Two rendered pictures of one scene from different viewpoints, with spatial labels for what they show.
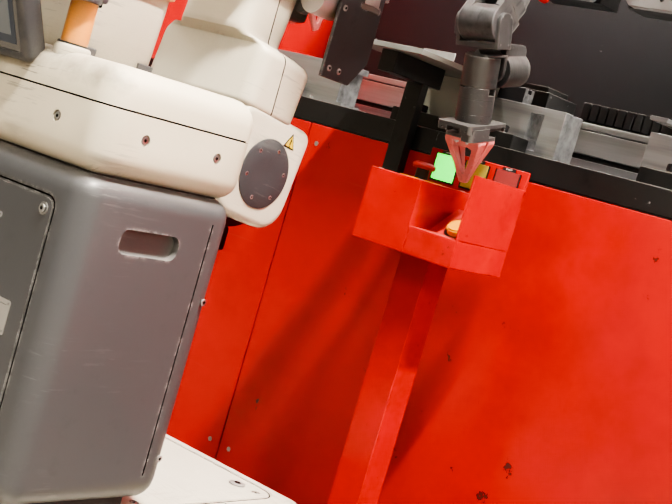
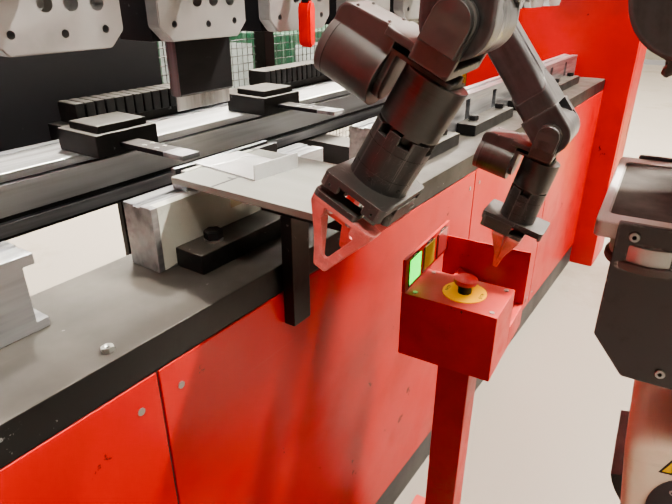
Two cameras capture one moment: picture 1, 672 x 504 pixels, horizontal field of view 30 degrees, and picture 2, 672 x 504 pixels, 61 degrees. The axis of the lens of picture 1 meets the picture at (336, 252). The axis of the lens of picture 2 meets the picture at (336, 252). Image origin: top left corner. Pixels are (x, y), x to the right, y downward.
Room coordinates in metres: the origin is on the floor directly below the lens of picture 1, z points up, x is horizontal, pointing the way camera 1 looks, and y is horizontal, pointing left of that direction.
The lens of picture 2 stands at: (2.36, 0.68, 1.24)
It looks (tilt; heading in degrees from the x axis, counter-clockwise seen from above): 25 degrees down; 263
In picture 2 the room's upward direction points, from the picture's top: straight up
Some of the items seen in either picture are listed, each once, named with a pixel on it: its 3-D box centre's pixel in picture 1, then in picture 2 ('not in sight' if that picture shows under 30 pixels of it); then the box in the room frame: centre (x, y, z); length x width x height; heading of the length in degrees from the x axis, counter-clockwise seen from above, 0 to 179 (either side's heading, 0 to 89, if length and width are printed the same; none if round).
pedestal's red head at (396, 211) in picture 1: (441, 204); (466, 294); (2.03, -0.14, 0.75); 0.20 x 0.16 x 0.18; 52
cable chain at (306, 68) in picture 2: not in sight; (308, 69); (2.24, -1.01, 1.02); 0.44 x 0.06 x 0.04; 48
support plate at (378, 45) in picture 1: (428, 61); (286, 180); (2.34, -0.07, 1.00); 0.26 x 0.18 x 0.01; 138
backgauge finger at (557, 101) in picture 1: (519, 91); (136, 138); (2.58, -0.27, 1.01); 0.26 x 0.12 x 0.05; 138
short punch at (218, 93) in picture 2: not in sight; (201, 71); (2.45, -0.17, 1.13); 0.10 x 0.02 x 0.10; 48
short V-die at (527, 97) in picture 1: (487, 88); (228, 163); (2.43, -0.19, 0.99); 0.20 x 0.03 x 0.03; 48
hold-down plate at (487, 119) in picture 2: not in sight; (486, 119); (1.74, -0.88, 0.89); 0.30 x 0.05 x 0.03; 48
